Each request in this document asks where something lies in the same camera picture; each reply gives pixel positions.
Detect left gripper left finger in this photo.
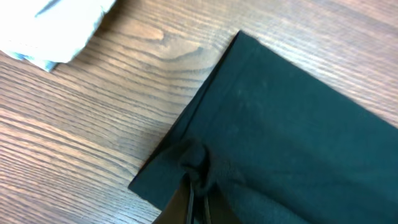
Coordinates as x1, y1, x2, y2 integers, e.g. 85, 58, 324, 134
152, 177, 195, 224

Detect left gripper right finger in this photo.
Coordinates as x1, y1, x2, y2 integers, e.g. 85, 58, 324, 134
203, 187, 241, 224

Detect black t-shirt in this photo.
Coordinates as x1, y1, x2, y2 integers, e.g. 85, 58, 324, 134
129, 32, 397, 223

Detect folded light blue garment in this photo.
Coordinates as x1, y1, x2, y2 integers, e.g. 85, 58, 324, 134
4, 51, 58, 72

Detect folded beige shorts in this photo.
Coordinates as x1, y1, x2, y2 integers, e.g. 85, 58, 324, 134
1, 0, 116, 63

